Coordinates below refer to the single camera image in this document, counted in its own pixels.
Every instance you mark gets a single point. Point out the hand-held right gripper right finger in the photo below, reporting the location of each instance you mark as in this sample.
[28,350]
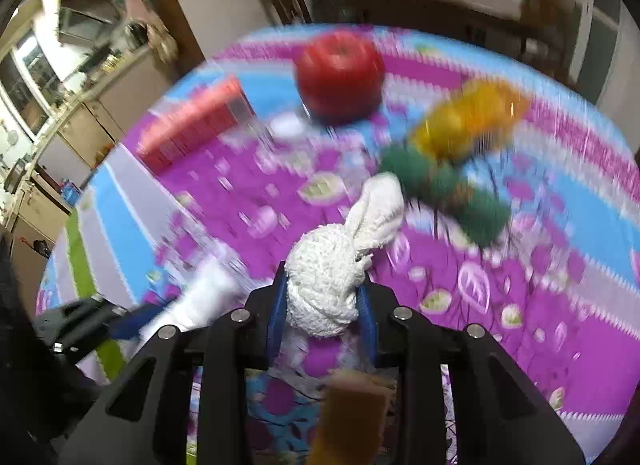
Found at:
[367,320]

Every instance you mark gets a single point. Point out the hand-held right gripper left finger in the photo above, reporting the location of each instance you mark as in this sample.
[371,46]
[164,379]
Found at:
[277,315]

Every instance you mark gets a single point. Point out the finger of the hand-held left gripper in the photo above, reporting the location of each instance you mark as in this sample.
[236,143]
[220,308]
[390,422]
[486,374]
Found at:
[127,326]

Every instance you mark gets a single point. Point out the knotted white cloth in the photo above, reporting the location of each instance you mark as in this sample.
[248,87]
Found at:
[325,275]

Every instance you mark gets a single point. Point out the white silver wrapper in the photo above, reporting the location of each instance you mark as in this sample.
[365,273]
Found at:
[200,295]

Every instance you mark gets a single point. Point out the large yellow cardboard box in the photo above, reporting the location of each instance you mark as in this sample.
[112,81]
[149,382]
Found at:
[350,415]

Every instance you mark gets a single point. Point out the striped floral tablecloth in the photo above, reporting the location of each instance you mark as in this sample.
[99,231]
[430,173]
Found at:
[500,295]

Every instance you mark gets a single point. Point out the kitchen cabinet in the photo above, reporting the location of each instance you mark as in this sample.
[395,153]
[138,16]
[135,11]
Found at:
[85,135]

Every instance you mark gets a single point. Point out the long red carton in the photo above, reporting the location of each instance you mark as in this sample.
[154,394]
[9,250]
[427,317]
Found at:
[195,122]

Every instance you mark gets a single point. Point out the yellow green snack packet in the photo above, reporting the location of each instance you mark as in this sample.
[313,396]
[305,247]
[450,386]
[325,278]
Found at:
[470,117]

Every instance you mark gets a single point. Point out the red apple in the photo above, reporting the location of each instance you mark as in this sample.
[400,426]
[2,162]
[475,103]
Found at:
[340,75]

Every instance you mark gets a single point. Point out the kitchen window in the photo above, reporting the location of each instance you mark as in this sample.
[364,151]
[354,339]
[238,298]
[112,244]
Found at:
[25,85]

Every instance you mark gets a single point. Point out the brown wooden chair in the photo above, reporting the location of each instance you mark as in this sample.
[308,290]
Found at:
[545,20]

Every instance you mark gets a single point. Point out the glass door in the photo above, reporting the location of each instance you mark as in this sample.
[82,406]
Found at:
[600,20]

